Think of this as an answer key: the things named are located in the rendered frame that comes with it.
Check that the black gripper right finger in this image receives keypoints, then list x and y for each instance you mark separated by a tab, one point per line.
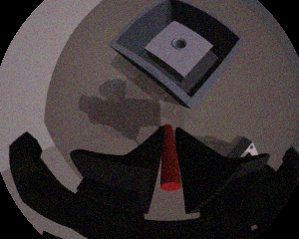
204	172

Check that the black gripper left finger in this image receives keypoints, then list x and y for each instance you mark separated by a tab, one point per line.
136	171

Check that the dark red peg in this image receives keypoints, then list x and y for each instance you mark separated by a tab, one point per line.
169	175

